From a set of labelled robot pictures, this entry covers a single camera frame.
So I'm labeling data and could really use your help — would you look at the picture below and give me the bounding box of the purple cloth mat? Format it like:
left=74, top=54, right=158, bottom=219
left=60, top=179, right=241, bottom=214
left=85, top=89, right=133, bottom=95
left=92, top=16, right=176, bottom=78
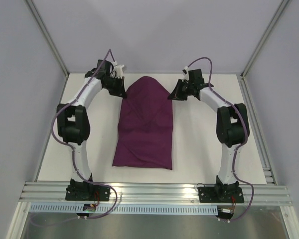
left=112, top=76, right=173, bottom=170

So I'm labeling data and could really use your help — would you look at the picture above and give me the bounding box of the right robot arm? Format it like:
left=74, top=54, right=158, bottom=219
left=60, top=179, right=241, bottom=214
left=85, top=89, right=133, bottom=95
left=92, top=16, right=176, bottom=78
left=168, top=68, right=250, bottom=202

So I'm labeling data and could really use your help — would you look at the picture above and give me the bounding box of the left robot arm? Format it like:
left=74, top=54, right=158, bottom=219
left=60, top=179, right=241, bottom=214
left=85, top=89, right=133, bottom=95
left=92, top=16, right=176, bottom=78
left=51, top=60, right=127, bottom=200

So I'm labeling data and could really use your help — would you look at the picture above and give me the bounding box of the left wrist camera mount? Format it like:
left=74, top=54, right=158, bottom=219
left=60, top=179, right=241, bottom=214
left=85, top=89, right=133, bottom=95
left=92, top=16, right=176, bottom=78
left=112, top=64, right=126, bottom=78

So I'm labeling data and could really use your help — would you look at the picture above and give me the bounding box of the left aluminium frame post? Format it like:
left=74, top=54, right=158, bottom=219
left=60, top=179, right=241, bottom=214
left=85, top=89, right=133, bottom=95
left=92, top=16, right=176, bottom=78
left=24, top=0, right=69, bottom=78

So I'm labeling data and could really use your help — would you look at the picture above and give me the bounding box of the aluminium frame post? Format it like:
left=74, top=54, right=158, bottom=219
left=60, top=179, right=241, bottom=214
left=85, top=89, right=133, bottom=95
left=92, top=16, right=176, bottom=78
left=240, top=0, right=292, bottom=80
left=24, top=0, right=69, bottom=78

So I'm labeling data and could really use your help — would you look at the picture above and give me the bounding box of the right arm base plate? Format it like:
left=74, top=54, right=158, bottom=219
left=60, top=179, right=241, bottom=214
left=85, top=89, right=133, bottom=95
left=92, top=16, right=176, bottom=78
left=198, top=186, right=245, bottom=204

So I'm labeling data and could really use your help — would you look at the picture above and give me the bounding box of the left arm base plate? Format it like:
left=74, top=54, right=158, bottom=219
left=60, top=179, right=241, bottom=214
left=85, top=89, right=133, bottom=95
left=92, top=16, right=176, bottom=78
left=65, top=183, right=110, bottom=202

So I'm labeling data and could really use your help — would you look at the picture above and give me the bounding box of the right side aluminium rail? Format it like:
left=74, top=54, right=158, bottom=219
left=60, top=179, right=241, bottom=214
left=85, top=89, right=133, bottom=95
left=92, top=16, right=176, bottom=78
left=236, top=74, right=277, bottom=186

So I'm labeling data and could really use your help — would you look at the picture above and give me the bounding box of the aluminium rail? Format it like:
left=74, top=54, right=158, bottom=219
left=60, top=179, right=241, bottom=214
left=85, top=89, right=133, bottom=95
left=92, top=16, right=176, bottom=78
left=236, top=74, right=277, bottom=186
left=19, top=181, right=293, bottom=206

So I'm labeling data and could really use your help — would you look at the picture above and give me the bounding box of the slotted cable duct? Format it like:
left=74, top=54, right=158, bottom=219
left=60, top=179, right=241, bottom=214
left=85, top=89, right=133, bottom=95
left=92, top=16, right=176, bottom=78
left=29, top=203, right=218, bottom=216

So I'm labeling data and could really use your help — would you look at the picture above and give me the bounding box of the right aluminium frame post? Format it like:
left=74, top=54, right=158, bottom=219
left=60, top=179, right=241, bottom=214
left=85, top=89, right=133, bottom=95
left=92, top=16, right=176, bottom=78
left=240, top=0, right=292, bottom=80

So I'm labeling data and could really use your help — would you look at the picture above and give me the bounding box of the aluminium front rail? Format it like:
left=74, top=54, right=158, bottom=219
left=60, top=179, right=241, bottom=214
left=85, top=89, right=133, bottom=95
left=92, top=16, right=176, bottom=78
left=19, top=181, right=293, bottom=206

